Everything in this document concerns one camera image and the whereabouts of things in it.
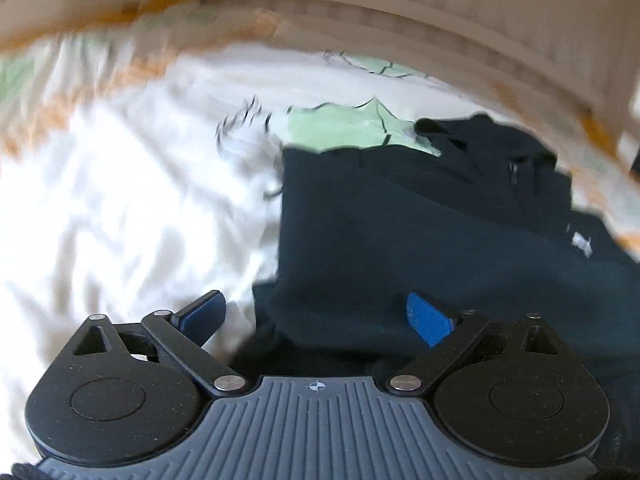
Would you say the dark navy garment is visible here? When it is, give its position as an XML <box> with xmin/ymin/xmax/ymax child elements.
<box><xmin>227</xmin><ymin>114</ymin><xmax>640</xmax><ymax>480</ymax></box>

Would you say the leaf printed bed sheet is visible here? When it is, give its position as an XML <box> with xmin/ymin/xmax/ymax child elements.
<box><xmin>0</xmin><ymin>0</ymin><xmax>640</xmax><ymax>467</ymax></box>

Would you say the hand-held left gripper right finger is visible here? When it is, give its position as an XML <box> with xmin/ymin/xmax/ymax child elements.
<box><xmin>390</xmin><ymin>292</ymin><xmax>562</xmax><ymax>395</ymax></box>

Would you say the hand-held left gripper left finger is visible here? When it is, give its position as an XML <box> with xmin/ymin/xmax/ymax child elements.
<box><xmin>73</xmin><ymin>290</ymin><xmax>247</xmax><ymax>394</ymax></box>

